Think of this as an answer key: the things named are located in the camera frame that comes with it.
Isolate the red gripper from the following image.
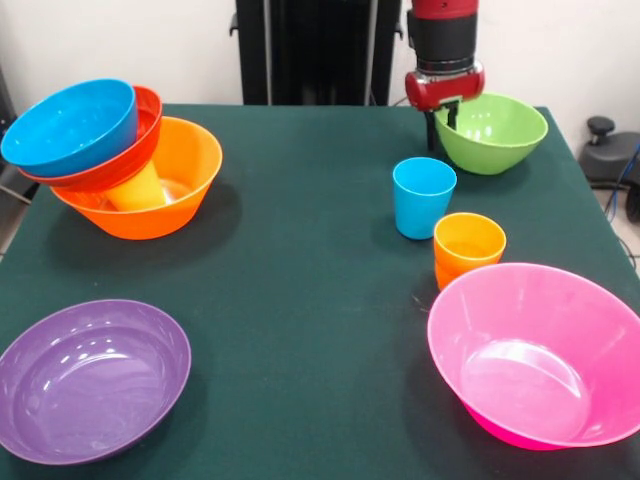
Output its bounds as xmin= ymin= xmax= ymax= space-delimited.
xmin=403 ymin=60 xmax=486 ymax=152

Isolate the green bowl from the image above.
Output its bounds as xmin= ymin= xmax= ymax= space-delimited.
xmin=433 ymin=92 xmax=550 ymax=176

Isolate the blue cup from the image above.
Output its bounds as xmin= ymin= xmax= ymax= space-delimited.
xmin=392 ymin=156 xmax=458 ymax=241

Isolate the red bowl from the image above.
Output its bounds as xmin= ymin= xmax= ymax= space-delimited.
xmin=17 ymin=85 xmax=164 ymax=194

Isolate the yellow cup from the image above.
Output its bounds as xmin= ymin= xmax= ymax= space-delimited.
xmin=104 ymin=159 xmax=169 ymax=212

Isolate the large blue bowl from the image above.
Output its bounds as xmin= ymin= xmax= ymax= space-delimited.
xmin=0 ymin=78 xmax=139 ymax=179

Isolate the purple bowl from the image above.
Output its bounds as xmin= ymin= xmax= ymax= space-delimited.
xmin=0 ymin=298 xmax=193 ymax=466

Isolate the orange cup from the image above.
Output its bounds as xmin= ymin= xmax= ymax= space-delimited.
xmin=433 ymin=212 xmax=508 ymax=275
xmin=434 ymin=259 xmax=471 ymax=292

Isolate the black chair base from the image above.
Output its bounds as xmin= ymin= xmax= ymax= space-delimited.
xmin=578 ymin=115 xmax=640 ymax=225

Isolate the pink bowl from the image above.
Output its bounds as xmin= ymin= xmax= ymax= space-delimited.
xmin=426 ymin=262 xmax=640 ymax=452

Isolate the orange bowl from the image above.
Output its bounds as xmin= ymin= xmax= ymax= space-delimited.
xmin=49 ymin=116 xmax=224 ymax=241

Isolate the dark green table cloth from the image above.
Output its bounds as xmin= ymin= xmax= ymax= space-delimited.
xmin=0 ymin=102 xmax=640 ymax=480

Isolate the black office chair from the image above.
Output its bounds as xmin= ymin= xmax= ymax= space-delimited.
xmin=0 ymin=64 xmax=69 ymax=201

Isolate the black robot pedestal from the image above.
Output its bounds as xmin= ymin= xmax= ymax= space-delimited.
xmin=229 ymin=0 xmax=407 ymax=105

